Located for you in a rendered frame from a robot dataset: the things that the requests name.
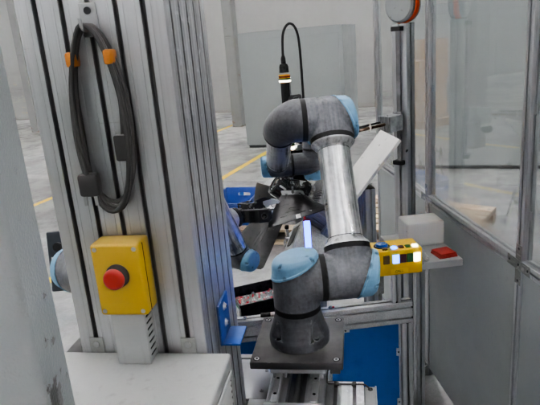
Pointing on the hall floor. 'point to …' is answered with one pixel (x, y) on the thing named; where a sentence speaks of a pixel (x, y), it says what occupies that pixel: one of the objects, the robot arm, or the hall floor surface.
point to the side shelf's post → (419, 337)
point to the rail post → (407, 363)
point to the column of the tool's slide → (407, 206)
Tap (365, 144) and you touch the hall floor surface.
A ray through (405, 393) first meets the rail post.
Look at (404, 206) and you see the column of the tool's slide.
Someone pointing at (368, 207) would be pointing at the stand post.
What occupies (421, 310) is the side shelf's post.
